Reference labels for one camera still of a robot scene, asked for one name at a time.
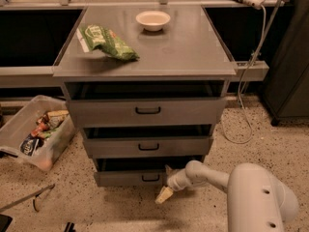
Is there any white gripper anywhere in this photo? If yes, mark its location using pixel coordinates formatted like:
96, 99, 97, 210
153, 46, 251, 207
155, 165, 191, 204

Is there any grey bottom drawer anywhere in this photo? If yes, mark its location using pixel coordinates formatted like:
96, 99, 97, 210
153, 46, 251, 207
94, 155, 204, 187

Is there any grey drawer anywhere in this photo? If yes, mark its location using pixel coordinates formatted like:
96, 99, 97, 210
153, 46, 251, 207
84, 136, 213, 159
94, 155, 204, 187
67, 99, 226, 128

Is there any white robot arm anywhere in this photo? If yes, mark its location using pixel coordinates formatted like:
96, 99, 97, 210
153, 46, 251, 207
155, 160, 299, 232

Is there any grey middle drawer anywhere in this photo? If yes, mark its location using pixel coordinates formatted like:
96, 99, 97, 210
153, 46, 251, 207
84, 136, 213, 159

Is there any grey drawer cabinet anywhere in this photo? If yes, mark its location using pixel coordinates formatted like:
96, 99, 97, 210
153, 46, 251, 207
52, 4, 239, 172

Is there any grey top drawer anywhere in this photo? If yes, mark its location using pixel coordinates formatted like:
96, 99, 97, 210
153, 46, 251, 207
67, 99, 226, 128

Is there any tan snack box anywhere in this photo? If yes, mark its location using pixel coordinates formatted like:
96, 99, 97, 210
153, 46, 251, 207
44, 109, 69, 122

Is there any red snack packet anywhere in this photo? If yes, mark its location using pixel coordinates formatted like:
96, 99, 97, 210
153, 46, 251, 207
30, 122, 49, 137

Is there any clear plastic storage bin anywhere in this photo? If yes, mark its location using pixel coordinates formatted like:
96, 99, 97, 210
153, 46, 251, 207
0, 96, 75, 171

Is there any dark blue snack packet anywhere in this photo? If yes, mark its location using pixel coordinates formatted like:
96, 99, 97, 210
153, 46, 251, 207
20, 137, 40, 156

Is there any dark cabinet on right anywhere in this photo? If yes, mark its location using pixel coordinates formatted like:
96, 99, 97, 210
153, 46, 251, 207
262, 0, 309, 126

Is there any white bowl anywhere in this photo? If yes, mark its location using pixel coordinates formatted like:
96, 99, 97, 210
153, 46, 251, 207
136, 11, 171, 32

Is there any green snack bag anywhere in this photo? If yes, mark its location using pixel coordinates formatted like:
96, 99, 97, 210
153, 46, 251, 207
76, 24, 139, 62

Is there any black object bottom left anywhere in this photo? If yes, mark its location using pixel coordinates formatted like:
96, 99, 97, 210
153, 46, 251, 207
0, 215, 13, 232

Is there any grey horizontal rail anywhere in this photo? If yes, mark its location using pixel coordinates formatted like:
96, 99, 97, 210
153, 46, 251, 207
232, 61, 269, 82

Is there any white power cable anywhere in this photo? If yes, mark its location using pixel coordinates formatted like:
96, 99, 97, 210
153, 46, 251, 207
220, 4, 268, 145

